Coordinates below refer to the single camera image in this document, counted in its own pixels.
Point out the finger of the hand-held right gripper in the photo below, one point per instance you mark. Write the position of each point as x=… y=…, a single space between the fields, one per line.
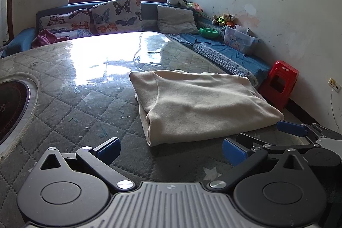
x=291 y=127
x=251 y=138

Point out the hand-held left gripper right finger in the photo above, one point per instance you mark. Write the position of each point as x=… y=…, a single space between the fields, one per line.
x=235 y=150

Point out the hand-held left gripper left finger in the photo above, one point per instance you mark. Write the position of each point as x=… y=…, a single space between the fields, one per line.
x=108 y=149

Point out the cream knit garment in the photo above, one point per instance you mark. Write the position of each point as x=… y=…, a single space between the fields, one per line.
x=203 y=105

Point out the red plastic stool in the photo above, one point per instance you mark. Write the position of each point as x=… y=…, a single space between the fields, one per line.
x=283 y=71

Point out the blue sofa cover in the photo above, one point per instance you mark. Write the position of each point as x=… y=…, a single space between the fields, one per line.
x=227 y=54

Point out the clear plastic storage box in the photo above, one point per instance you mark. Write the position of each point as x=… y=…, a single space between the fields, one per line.
x=240 y=39

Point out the built-in induction cooker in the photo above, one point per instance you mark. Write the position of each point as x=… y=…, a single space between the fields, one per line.
x=10 y=107

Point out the green bowl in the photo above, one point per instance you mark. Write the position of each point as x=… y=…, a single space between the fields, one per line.
x=209 y=33

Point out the pink cloth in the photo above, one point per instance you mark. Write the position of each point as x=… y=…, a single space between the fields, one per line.
x=46 y=38

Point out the long butterfly print pillow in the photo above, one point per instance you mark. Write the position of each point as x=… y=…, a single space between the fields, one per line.
x=66 y=21

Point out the square butterfly print pillow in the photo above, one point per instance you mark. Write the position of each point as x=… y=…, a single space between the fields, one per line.
x=117 y=14

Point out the grey pillow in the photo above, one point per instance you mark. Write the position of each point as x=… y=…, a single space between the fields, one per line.
x=176 y=19

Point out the pink green plush toy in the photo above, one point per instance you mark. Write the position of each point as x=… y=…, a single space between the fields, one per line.
x=195 y=6

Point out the blue sofa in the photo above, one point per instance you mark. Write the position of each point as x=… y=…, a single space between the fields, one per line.
x=149 y=10

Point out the wall socket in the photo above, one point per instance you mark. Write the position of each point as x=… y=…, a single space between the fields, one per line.
x=334 y=84

